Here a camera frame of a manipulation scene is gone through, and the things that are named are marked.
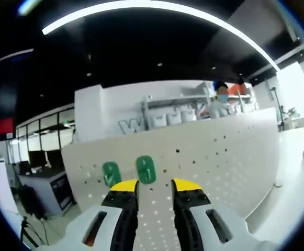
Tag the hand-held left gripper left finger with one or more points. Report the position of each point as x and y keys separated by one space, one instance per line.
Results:
x=107 y=219

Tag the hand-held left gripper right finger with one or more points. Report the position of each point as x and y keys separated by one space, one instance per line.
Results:
x=193 y=219

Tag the white perforated mounting plate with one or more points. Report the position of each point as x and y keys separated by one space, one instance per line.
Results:
x=206 y=183

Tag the green hook assembly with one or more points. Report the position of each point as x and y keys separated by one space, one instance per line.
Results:
x=145 y=170
x=110 y=170

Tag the grey background desk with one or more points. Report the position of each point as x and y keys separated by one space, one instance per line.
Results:
x=44 y=188

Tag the black background chair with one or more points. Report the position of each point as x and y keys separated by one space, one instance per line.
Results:
x=31 y=201

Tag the background black monitor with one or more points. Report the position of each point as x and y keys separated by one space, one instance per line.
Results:
x=37 y=157
x=55 y=157

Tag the white storage bin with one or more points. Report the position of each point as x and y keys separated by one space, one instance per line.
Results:
x=174 y=118
x=188 y=115
x=159 y=120

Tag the grey metal shelf rack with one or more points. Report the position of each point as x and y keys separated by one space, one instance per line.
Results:
x=167 y=99

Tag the red box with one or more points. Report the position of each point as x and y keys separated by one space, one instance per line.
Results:
x=236 y=89

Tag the black pole stand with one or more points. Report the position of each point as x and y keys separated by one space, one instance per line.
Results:
x=277 y=107

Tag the curved white ceiling light strip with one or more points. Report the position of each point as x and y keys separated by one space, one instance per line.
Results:
x=52 y=28

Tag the white lettered wall panel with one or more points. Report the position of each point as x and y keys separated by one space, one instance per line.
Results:
x=102 y=109

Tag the large black wall screen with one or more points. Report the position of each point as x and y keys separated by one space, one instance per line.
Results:
x=0 y=99

